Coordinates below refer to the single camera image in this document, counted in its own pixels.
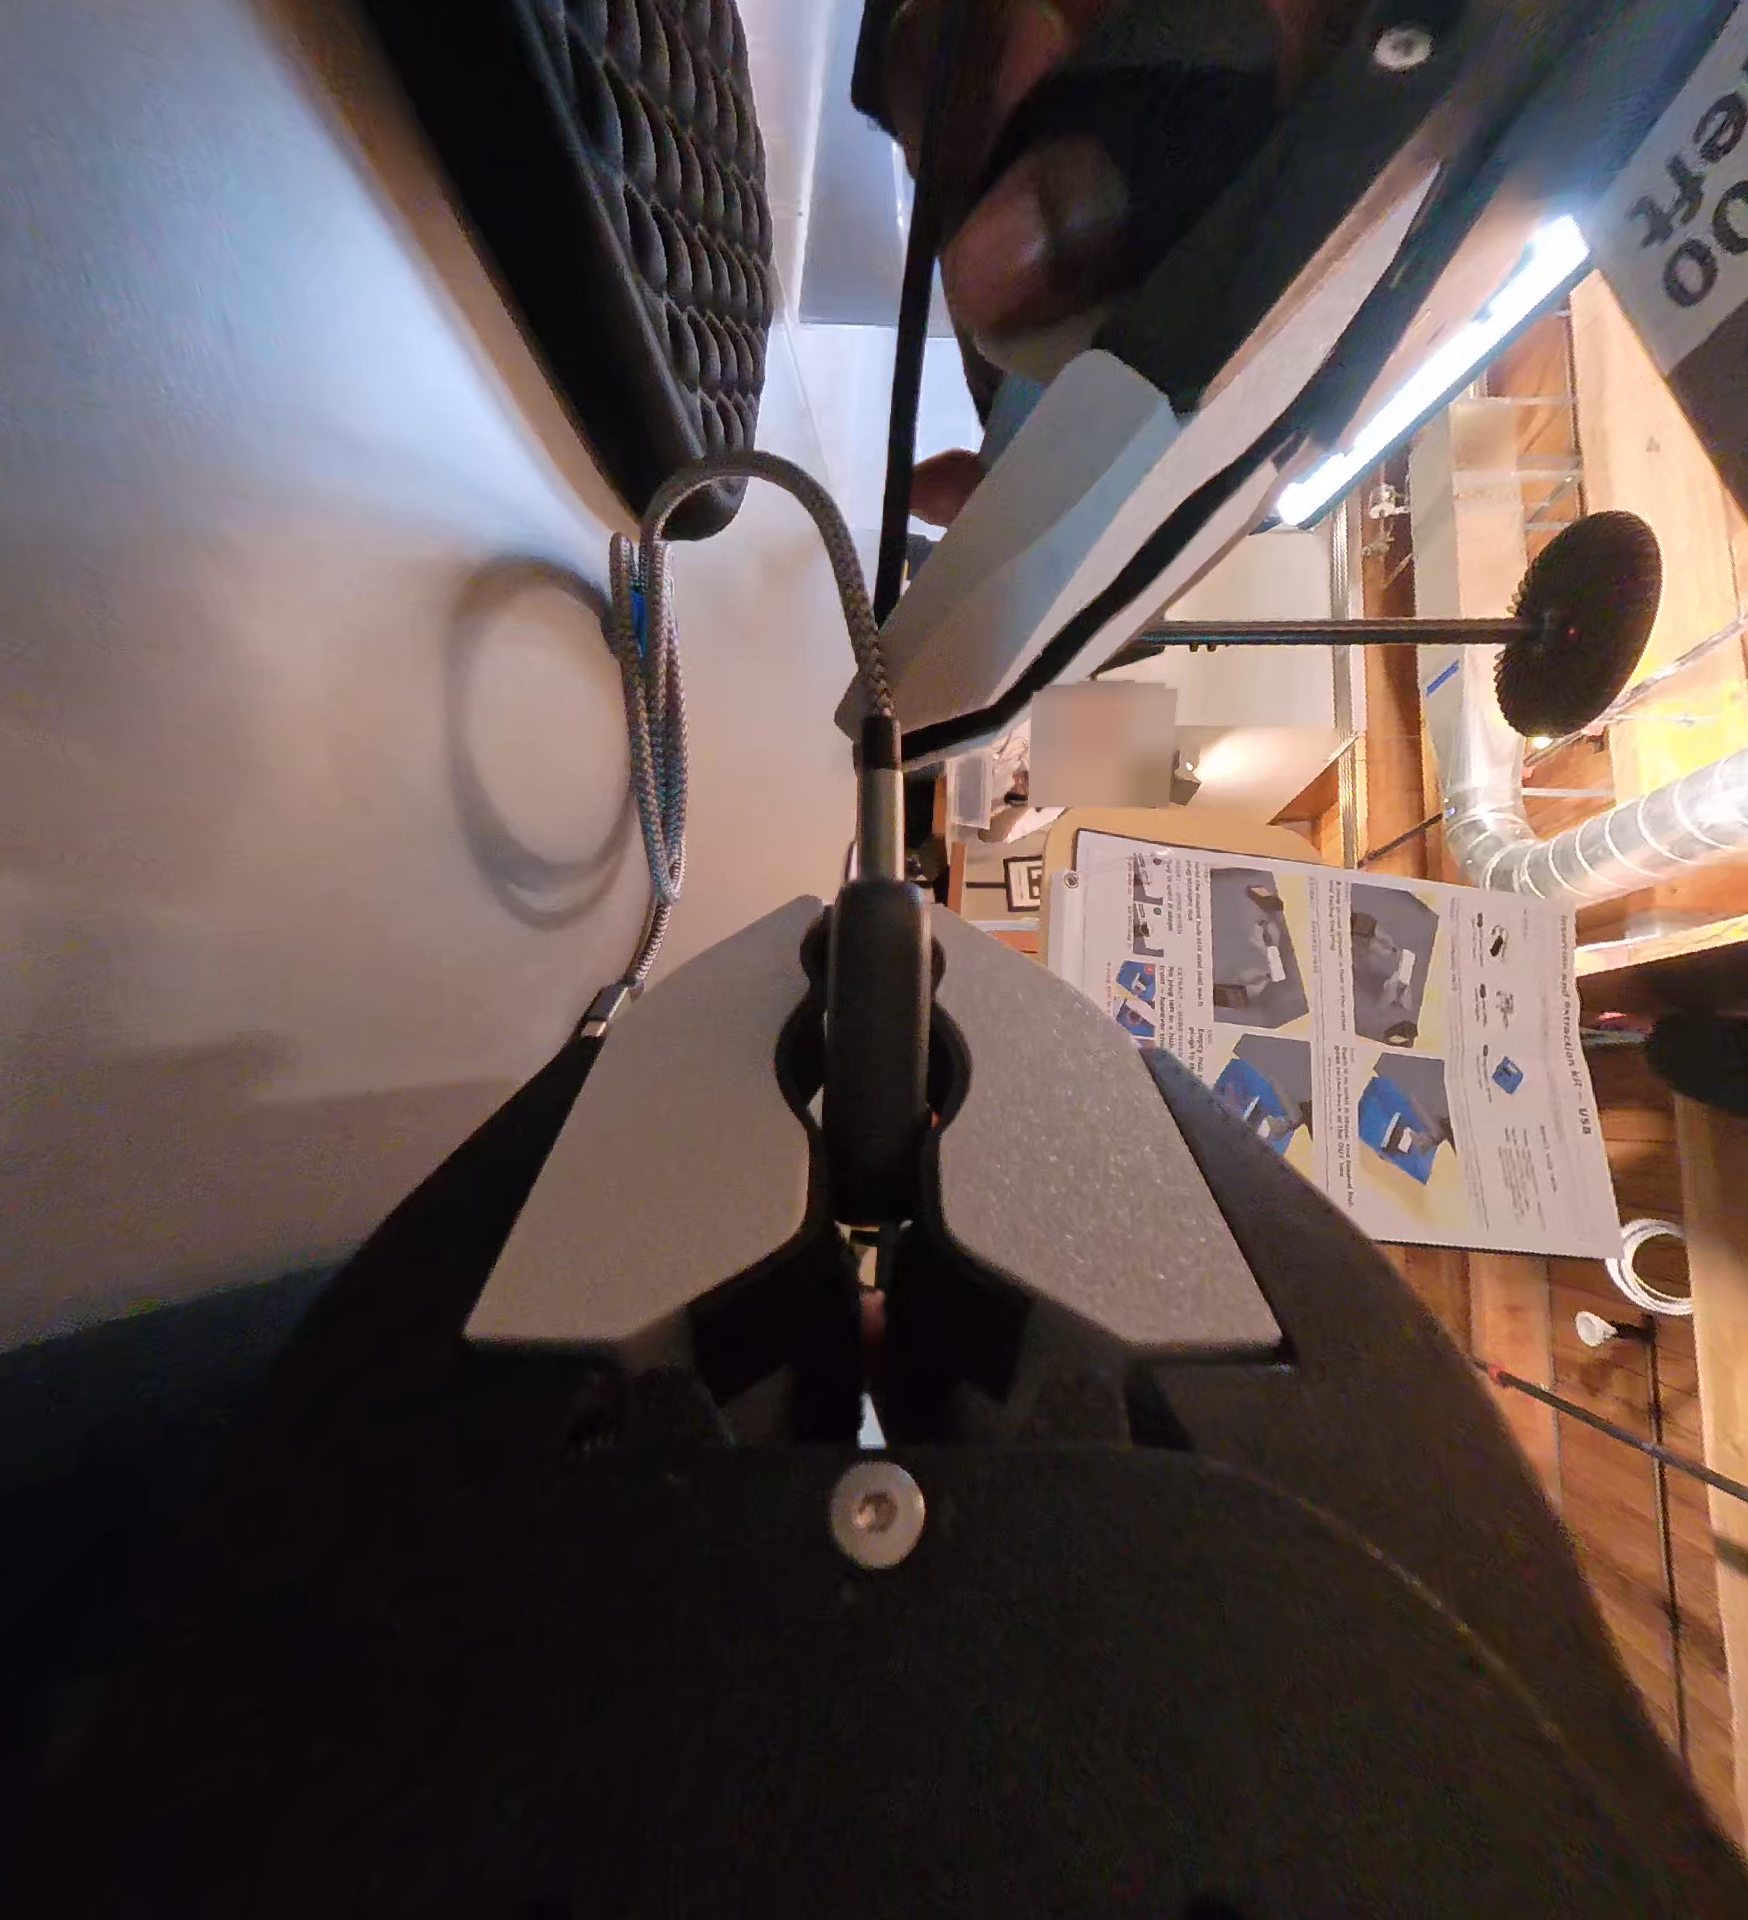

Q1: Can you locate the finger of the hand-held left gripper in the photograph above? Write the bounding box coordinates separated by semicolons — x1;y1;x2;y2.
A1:
836;348;1189;747
909;158;1476;751

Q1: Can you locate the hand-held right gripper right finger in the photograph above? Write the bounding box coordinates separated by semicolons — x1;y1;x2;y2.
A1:
909;907;1284;1348

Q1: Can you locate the black round disc on pole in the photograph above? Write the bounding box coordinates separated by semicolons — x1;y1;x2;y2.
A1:
1136;511;1664;740

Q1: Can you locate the silver ventilation duct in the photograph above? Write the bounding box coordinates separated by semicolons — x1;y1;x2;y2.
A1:
1430;706;1748;902

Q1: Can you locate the linear ceiling light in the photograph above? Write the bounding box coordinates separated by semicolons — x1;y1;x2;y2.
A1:
1271;214;1592;530

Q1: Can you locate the black thin cable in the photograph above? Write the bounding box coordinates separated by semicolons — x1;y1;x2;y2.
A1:
871;0;968;632

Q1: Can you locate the person's left hand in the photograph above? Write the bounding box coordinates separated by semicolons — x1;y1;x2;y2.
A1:
934;0;1133;369

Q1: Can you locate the grey braided usb cable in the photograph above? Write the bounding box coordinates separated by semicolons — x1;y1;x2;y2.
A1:
573;453;907;1044

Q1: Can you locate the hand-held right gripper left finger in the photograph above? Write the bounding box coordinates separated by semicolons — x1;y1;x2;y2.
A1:
462;897;834;1348

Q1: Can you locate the instruction poster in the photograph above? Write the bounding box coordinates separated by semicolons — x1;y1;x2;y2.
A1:
1044;828;1624;1262

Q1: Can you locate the white cable coil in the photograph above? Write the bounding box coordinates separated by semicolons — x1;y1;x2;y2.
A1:
1605;1220;1695;1320

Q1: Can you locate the wooden poster board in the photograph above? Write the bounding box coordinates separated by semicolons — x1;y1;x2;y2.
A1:
1030;811;1316;933

